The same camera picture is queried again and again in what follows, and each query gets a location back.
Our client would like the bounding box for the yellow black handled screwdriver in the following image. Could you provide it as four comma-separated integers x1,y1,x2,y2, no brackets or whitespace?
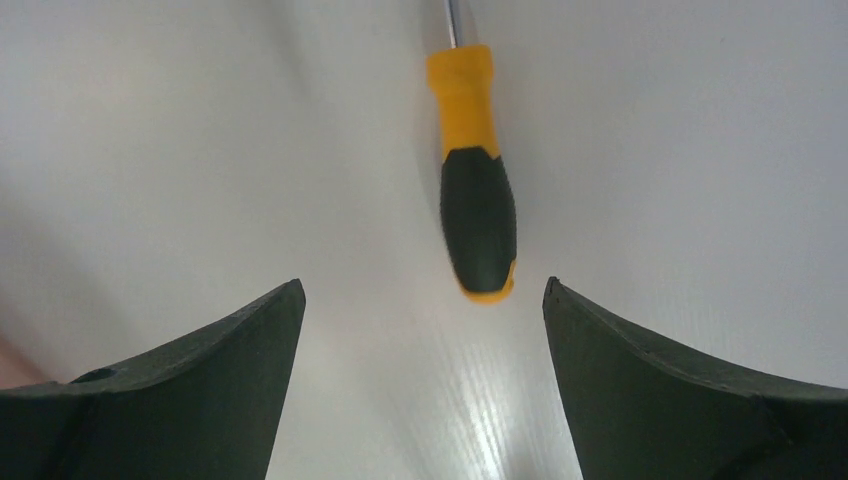
426,1,517,305

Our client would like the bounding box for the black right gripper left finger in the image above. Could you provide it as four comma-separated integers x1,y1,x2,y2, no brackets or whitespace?
1,280,306,479

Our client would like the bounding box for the pink plastic bin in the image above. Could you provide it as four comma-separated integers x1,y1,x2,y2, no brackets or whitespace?
0,337,50,389

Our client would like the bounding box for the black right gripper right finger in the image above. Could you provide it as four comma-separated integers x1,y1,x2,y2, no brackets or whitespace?
543,278,847,479

